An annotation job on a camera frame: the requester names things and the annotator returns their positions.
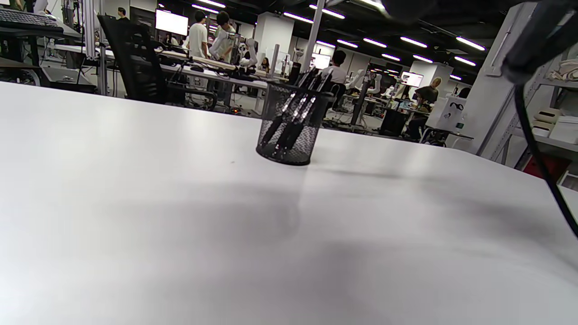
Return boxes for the grey metal shelf rack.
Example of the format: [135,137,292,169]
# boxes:
[476,43,578,190]

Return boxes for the cream stacked trays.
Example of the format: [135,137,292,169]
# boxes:
[532,108,561,138]

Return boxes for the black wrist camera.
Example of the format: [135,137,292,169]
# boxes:
[501,0,578,86]

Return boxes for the black cable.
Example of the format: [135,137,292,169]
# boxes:
[514,84,578,239]

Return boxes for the white box black mark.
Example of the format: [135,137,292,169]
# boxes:
[434,95,468,132]

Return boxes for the black mesh office chair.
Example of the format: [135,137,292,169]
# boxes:
[97,14,217,111]

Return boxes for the black keyboard stand tray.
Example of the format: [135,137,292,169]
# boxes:
[0,26,82,41]

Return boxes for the black click pen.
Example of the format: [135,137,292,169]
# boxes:
[258,68,319,149]
[271,68,328,154]
[282,69,335,158]

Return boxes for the lit white wall screen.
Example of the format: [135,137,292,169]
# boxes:
[155,9,189,37]

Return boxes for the rows of ceiling light strips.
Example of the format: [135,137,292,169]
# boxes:
[158,0,486,82]

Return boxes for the black keyboard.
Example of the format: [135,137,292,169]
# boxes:
[0,9,59,28]

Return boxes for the red box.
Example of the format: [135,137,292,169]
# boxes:
[523,153,570,182]

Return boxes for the black mesh pen holder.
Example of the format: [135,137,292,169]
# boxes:
[256,81,335,166]

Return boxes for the person's left hand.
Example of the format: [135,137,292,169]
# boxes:
[382,0,438,23]

